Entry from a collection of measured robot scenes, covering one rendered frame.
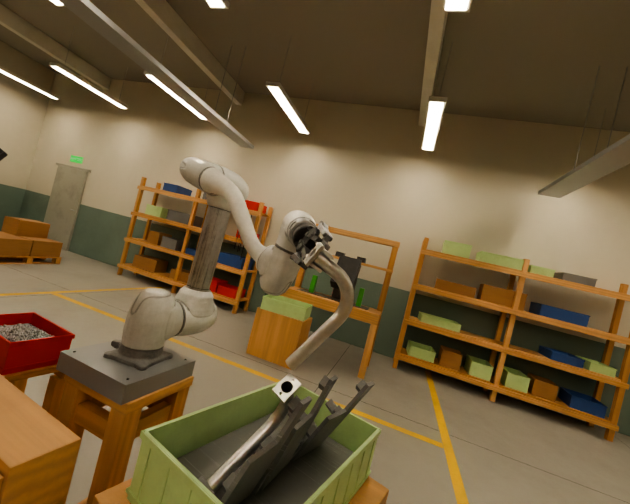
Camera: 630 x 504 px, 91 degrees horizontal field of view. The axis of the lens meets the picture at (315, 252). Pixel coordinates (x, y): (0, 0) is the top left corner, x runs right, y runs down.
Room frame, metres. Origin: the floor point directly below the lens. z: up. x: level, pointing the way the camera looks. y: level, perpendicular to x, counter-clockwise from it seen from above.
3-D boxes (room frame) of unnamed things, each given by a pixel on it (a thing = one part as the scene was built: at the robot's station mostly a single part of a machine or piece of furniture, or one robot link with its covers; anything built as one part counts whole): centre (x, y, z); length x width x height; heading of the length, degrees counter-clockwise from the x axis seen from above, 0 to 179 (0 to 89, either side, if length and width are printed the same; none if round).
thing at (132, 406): (1.23, 0.57, 0.83); 0.32 x 0.32 x 0.04; 71
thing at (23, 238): (5.81, 5.49, 0.37); 1.20 x 0.80 x 0.74; 172
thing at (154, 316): (1.24, 0.57, 1.08); 0.18 x 0.16 x 0.22; 151
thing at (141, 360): (1.24, 0.59, 0.95); 0.22 x 0.18 x 0.06; 79
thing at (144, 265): (6.54, 2.57, 1.10); 3.01 x 0.55 x 2.20; 74
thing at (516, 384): (4.85, -3.19, 1.12); 3.01 x 0.54 x 2.23; 74
